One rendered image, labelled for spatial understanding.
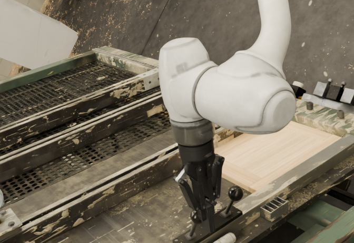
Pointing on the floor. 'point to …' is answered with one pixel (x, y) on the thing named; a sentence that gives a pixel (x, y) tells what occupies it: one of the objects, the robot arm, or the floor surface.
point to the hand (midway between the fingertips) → (207, 216)
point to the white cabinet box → (32, 36)
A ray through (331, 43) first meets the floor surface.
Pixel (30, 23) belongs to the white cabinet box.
